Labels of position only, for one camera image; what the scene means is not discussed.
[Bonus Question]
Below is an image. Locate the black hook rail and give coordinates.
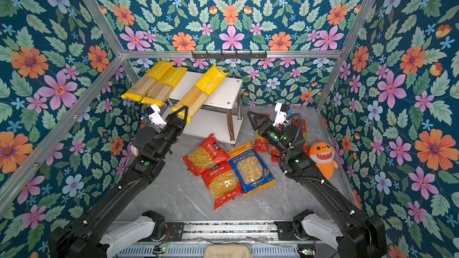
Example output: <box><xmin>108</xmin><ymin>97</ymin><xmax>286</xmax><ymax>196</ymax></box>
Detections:
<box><xmin>191</xmin><ymin>51</ymin><xmax>268</xmax><ymax>60</ymax></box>

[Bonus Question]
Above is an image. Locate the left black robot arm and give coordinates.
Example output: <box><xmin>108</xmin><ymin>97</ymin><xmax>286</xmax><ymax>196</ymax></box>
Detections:
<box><xmin>49</xmin><ymin>106</ymin><xmax>188</xmax><ymax>258</ymax></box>

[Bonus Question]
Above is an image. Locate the blue orecchiette pasta bag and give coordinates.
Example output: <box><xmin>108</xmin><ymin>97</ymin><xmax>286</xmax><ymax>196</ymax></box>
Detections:
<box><xmin>228</xmin><ymin>142</ymin><xmax>277</xmax><ymax>197</ymax></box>

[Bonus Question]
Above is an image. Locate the orange shark plush toy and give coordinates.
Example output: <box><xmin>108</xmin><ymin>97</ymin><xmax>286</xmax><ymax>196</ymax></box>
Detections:
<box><xmin>309</xmin><ymin>142</ymin><xmax>338</xmax><ymax>180</ymax></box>

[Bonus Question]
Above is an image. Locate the red macaroni bag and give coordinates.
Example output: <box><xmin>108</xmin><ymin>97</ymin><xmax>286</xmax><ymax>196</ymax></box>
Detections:
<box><xmin>202</xmin><ymin>162</ymin><xmax>243</xmax><ymax>210</ymax></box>
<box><xmin>182</xmin><ymin>134</ymin><xmax>231</xmax><ymax>176</ymax></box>

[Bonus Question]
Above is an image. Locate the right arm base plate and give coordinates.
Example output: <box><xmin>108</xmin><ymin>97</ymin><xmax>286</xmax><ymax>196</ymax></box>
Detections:
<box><xmin>274</xmin><ymin>221</ymin><xmax>307</xmax><ymax>241</ymax></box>

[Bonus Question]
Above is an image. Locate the beige box at bottom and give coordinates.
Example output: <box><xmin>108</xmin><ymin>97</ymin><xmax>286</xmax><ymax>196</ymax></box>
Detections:
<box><xmin>203</xmin><ymin>244</ymin><xmax>252</xmax><ymax>258</ymax></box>

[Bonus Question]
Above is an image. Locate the red macaroni bag upper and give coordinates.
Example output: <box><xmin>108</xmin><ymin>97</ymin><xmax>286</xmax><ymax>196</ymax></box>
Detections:
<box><xmin>182</xmin><ymin>134</ymin><xmax>231</xmax><ymax>176</ymax></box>

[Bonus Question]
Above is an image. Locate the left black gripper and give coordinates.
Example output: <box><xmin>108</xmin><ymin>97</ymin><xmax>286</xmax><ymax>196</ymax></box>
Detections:
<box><xmin>155</xmin><ymin>104</ymin><xmax>186</xmax><ymax>160</ymax></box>

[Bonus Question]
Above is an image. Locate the white two-tier shelf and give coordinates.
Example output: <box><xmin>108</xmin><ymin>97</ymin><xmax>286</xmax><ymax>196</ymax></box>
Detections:
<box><xmin>184</xmin><ymin>78</ymin><xmax>243</xmax><ymax>145</ymax></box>

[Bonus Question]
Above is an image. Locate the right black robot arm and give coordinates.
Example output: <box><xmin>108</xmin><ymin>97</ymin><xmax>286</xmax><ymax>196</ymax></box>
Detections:
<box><xmin>247</xmin><ymin>111</ymin><xmax>388</xmax><ymax>258</ymax></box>

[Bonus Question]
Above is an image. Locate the red spaghetti pack left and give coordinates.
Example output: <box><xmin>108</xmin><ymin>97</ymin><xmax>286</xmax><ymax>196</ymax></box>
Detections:
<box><xmin>254</xmin><ymin>130</ymin><xmax>270</xmax><ymax>153</ymax></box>

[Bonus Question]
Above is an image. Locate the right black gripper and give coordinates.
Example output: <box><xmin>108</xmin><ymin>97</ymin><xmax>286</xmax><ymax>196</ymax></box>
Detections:
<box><xmin>249</xmin><ymin>112</ymin><xmax>292</xmax><ymax>160</ymax></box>

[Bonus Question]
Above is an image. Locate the red macaroni bag lower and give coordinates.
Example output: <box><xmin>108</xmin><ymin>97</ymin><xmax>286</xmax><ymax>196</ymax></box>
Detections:
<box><xmin>202</xmin><ymin>162</ymin><xmax>243</xmax><ymax>210</ymax></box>

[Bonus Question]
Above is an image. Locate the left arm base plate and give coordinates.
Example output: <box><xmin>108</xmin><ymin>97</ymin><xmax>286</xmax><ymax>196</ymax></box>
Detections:
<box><xmin>159</xmin><ymin>222</ymin><xmax>185</xmax><ymax>242</ymax></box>

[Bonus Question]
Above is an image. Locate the yellow spaghetti bag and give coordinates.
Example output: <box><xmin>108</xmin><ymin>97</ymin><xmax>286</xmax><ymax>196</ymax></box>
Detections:
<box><xmin>141</xmin><ymin>68</ymin><xmax>187</xmax><ymax>107</ymax></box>
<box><xmin>172</xmin><ymin>64</ymin><xmax>228</xmax><ymax>123</ymax></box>
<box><xmin>121</xmin><ymin>61</ymin><xmax>173</xmax><ymax>102</ymax></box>

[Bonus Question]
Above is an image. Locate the red spaghetti pack right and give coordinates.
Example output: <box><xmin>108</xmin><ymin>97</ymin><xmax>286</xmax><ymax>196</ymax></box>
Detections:
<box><xmin>302</xmin><ymin>119</ymin><xmax>310</xmax><ymax>154</ymax></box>

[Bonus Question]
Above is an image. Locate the red spaghetti pack middle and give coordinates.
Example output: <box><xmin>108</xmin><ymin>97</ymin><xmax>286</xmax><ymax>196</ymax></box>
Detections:
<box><xmin>270</xmin><ymin>146</ymin><xmax>280</xmax><ymax>164</ymax></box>

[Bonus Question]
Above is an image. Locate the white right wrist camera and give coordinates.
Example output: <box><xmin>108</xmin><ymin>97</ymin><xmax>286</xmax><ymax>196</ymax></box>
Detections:
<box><xmin>273</xmin><ymin>103</ymin><xmax>289</xmax><ymax>127</ymax></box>

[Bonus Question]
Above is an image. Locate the red spaghetti pack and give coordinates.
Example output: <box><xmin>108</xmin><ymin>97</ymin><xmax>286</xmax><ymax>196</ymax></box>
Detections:
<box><xmin>254</xmin><ymin>130</ymin><xmax>270</xmax><ymax>153</ymax></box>
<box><xmin>270</xmin><ymin>146</ymin><xmax>280</xmax><ymax>164</ymax></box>
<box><xmin>302</xmin><ymin>119</ymin><xmax>310</xmax><ymax>154</ymax></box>

